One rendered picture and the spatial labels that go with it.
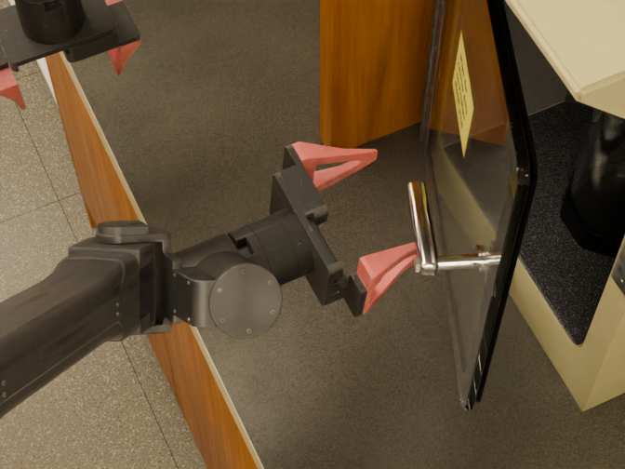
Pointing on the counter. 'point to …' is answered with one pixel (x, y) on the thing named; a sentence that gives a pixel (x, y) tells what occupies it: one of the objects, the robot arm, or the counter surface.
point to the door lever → (425, 251)
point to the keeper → (620, 271)
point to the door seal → (525, 201)
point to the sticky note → (462, 94)
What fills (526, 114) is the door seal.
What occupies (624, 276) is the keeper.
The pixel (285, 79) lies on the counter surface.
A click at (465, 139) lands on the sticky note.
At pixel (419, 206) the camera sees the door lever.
